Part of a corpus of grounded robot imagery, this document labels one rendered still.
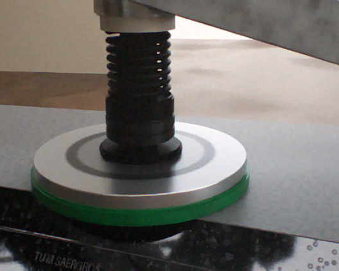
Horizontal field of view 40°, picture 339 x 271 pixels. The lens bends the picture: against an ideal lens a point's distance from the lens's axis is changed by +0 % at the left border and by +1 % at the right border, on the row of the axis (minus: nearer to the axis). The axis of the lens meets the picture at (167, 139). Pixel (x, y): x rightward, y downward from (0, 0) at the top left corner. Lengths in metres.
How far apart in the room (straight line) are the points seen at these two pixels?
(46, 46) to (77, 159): 5.40
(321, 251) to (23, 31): 5.66
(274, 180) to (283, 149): 0.10
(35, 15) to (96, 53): 0.83
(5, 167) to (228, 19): 0.29
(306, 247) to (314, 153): 0.20
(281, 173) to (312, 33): 0.16
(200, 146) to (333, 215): 0.15
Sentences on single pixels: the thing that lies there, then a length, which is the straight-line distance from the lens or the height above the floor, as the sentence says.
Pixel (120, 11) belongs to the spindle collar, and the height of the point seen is 1.02.
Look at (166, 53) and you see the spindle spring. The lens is 0.44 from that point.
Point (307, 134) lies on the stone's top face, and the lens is 0.63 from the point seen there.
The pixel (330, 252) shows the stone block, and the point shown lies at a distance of 0.39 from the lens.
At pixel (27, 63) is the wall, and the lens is 5.98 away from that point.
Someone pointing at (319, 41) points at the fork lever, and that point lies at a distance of 0.42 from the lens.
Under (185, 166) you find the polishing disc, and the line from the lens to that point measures 0.43.
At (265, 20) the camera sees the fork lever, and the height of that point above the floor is 1.02.
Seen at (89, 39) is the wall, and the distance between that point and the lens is 5.64.
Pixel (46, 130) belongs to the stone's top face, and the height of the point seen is 0.86.
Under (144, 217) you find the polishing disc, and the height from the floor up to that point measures 0.87.
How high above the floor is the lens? 1.05
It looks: 19 degrees down
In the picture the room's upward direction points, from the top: straight up
